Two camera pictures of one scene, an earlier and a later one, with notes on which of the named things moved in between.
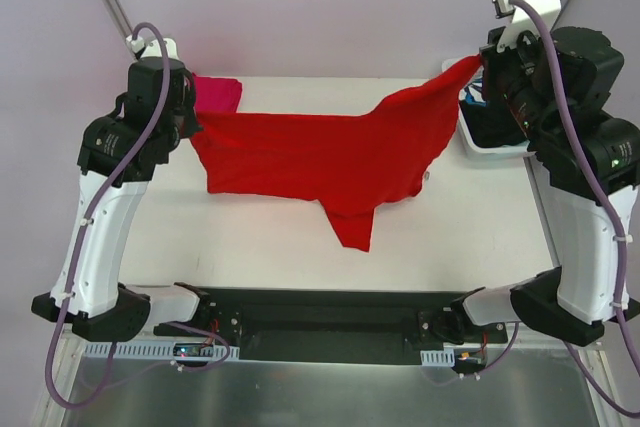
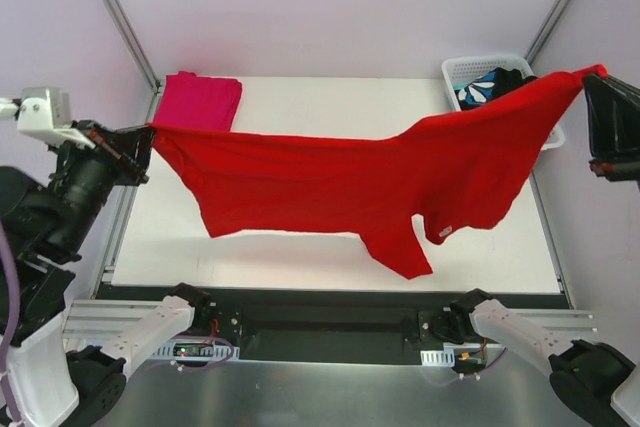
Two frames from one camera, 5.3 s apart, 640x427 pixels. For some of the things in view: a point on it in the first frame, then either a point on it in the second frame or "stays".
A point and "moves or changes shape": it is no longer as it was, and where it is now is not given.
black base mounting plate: (324, 324) stays
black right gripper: (493, 72) to (615, 160)
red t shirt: (346, 164) moves or changes shape
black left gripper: (186, 110) to (116, 151)
